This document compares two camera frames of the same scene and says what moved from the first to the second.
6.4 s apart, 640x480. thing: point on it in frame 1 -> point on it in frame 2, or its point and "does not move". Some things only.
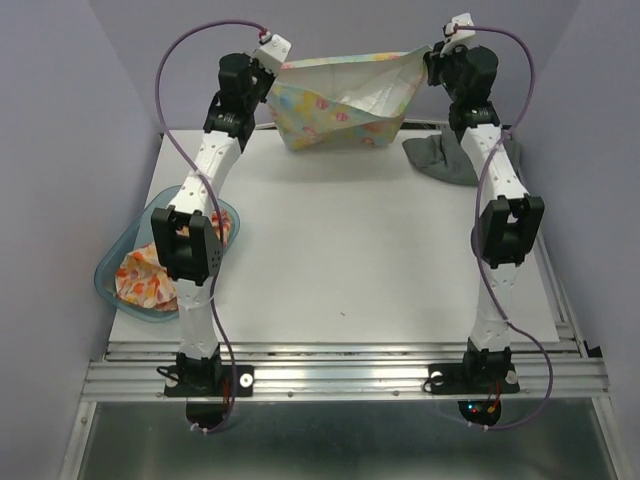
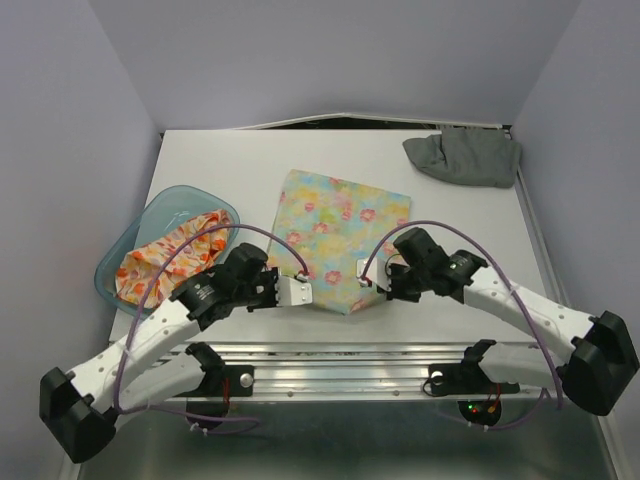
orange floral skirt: (143, 278) does not move
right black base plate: (472, 378) does not move
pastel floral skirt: (345, 102) -> (333, 226)
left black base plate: (207, 380) does not move
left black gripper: (266, 75) -> (271, 278)
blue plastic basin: (136, 232) does not move
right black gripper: (436, 60) -> (395, 294)
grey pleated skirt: (442, 156) does not move
